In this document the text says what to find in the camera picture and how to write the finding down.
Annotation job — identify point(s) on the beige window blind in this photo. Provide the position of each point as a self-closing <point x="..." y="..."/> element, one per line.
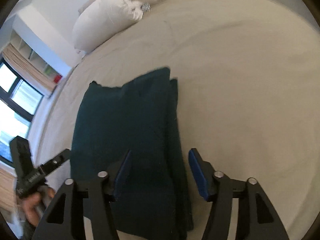
<point x="27" y="67"/>

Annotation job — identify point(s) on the black white checkered item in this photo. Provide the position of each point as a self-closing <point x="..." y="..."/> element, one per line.
<point x="146" y="7"/>

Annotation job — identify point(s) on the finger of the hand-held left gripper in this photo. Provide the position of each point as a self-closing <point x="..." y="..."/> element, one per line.
<point x="56" y="161"/>

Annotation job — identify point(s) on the dark teal cloth garment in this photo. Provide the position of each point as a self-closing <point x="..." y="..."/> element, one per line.
<point x="120" y="120"/>

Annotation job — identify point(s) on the white wall shelf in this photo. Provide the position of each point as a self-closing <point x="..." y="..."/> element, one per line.
<point x="25" y="47"/>

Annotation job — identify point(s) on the red box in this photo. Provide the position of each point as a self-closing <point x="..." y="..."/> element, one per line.
<point x="57" y="78"/>

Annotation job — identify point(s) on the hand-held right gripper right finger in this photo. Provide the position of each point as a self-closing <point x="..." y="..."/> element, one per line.
<point x="198" y="175"/>

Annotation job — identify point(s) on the person's left hand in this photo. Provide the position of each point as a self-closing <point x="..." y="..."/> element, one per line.
<point x="32" y="207"/>

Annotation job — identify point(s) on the bed with cream sheet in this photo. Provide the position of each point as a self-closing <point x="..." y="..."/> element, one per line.
<point x="237" y="92"/>

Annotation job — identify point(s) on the white pillow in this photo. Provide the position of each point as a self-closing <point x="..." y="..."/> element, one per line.
<point x="100" y="22"/>

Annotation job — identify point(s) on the green item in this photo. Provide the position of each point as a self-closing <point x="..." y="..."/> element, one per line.
<point x="48" y="71"/>

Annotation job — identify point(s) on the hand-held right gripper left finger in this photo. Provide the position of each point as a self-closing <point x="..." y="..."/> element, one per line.
<point x="123" y="171"/>

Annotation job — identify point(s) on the black framed window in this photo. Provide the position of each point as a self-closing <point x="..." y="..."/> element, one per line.
<point x="10" y="110"/>

